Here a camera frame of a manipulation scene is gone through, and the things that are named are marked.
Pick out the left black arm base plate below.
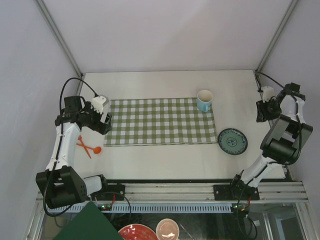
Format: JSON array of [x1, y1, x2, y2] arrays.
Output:
[[98, 184, 126, 201]]

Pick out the perforated grey cable tray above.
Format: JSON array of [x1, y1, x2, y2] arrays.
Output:
[[46, 202, 238, 214]]

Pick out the orange plastic fork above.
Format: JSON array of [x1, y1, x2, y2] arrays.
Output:
[[76, 135, 92, 159]]

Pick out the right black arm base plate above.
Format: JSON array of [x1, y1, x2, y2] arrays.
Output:
[[213, 184, 260, 201]]

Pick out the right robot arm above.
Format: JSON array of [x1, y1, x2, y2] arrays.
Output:
[[229, 83, 313, 200]]

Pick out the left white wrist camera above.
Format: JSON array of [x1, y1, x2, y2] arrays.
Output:
[[91, 95, 110, 115]]

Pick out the red plate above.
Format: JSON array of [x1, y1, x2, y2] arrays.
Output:
[[118, 223, 158, 240]]

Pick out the pink bowl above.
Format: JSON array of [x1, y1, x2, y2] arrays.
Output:
[[155, 218, 180, 240]]

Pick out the green white checkered cloth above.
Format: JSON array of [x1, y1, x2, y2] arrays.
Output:
[[103, 97, 218, 147]]

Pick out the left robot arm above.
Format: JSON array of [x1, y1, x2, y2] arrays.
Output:
[[35, 95, 112, 209]]

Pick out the aluminium frame rail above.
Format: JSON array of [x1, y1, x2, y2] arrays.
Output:
[[36, 181, 310, 204]]

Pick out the blue patterned plate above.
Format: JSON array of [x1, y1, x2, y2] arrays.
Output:
[[217, 128, 248, 156]]

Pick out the orange plastic spoon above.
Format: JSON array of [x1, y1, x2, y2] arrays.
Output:
[[76, 143, 102, 154]]

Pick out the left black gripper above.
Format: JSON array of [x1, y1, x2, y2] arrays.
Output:
[[82, 101, 112, 135]]

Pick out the light blue mug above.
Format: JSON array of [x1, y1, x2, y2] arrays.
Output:
[[196, 90, 213, 113]]

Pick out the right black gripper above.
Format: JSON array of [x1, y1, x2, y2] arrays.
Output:
[[256, 98, 282, 123]]

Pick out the green board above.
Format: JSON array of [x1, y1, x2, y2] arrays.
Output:
[[54, 202, 123, 240]]

